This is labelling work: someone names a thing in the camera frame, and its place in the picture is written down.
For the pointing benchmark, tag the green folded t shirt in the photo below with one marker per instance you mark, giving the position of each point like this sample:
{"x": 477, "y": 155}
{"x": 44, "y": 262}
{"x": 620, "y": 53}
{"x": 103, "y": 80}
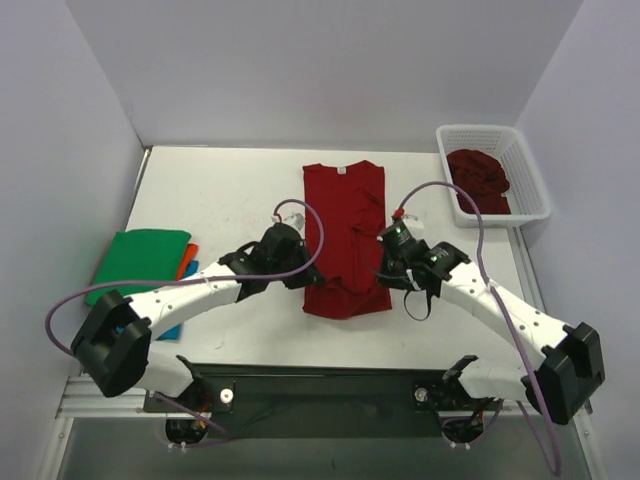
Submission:
{"x": 143, "y": 254}

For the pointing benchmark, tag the white plastic basket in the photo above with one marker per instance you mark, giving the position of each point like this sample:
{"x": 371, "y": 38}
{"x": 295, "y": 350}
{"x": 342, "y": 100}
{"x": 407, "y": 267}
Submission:
{"x": 527, "y": 196}

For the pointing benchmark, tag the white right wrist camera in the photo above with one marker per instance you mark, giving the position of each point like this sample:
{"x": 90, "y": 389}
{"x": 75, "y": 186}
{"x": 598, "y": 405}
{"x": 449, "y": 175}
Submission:
{"x": 412, "y": 222}

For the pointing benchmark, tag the orange folded t shirt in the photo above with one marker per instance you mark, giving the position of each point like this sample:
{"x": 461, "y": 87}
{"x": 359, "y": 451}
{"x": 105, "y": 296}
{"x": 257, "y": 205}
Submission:
{"x": 189, "y": 254}

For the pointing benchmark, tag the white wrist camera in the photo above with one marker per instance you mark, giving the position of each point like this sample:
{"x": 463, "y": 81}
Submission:
{"x": 295, "y": 220}
{"x": 412, "y": 222}

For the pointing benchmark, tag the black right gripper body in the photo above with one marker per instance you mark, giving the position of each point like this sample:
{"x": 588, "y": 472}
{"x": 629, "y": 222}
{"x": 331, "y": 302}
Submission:
{"x": 391, "y": 276}

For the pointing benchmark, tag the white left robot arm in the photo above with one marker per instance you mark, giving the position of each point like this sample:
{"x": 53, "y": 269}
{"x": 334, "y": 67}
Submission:
{"x": 114, "y": 344}

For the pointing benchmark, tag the blue folded t shirt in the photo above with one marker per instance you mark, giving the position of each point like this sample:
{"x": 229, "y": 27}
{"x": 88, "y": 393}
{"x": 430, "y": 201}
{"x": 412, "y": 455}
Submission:
{"x": 174, "y": 333}

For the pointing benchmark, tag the aluminium extrusion rail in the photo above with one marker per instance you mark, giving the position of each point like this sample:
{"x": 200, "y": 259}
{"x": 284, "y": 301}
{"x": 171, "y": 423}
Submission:
{"x": 81, "y": 398}

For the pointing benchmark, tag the dark red crumpled shirt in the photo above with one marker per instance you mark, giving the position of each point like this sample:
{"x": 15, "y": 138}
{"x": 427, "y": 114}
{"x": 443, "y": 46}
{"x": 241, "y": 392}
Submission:
{"x": 483, "y": 178}

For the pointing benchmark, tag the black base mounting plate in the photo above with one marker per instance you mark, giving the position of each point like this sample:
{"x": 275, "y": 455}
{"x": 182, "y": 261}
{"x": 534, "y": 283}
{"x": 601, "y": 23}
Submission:
{"x": 278, "y": 402}

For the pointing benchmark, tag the red t shirt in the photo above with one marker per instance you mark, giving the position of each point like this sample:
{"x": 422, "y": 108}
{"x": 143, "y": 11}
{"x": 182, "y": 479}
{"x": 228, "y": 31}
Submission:
{"x": 350, "y": 203}

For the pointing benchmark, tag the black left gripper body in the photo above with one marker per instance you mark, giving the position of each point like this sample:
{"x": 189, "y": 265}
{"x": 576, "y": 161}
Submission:
{"x": 304, "y": 275}

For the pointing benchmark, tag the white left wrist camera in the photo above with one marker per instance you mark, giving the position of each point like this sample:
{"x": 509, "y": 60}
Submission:
{"x": 295, "y": 220}

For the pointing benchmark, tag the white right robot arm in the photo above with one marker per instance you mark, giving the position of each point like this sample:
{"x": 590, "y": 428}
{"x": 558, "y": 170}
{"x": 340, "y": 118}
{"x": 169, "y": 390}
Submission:
{"x": 562, "y": 365}

